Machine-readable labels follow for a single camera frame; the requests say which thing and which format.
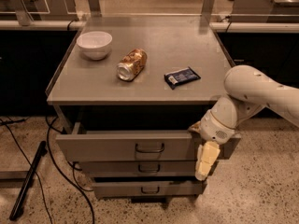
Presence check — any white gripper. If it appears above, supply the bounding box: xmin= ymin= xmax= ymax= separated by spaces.
xmin=188 ymin=95 xmax=245 ymax=181

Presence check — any grey top drawer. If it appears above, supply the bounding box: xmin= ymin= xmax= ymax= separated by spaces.
xmin=55 ymin=121 xmax=242 ymax=162

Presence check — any grey drawer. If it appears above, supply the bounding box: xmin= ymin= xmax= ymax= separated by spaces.
xmin=93 ymin=176 xmax=206 ymax=199
xmin=79 ymin=161 xmax=195 ymax=177
xmin=55 ymin=121 xmax=242 ymax=162

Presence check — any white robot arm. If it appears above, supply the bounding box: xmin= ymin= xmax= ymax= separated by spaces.
xmin=189 ymin=65 xmax=299 ymax=181

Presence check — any grey middle drawer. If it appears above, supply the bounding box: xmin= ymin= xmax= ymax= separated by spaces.
xmin=79 ymin=161 xmax=195 ymax=177

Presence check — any grey bottom drawer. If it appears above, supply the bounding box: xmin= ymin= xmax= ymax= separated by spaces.
xmin=93 ymin=176 xmax=206 ymax=199

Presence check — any grey drawer cabinet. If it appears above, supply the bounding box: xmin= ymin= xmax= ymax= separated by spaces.
xmin=44 ymin=15 xmax=242 ymax=203

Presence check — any dark blue snack packet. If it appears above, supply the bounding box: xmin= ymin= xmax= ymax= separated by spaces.
xmin=164 ymin=67 xmax=201 ymax=90

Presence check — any gold crushed soda can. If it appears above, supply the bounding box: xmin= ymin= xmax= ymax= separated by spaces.
xmin=117 ymin=49 xmax=148 ymax=81

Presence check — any white ceramic bowl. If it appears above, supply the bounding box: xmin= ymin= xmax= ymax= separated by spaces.
xmin=77 ymin=31 xmax=112 ymax=60

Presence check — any black bar on floor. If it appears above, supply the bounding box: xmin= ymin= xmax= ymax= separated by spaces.
xmin=9 ymin=141 xmax=47 ymax=221

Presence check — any black floor cable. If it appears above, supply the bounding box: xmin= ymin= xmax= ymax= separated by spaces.
xmin=0 ymin=115 xmax=95 ymax=224

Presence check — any white horizontal rail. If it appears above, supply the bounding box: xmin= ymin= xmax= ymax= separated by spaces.
xmin=0 ymin=21 xmax=299 ymax=34

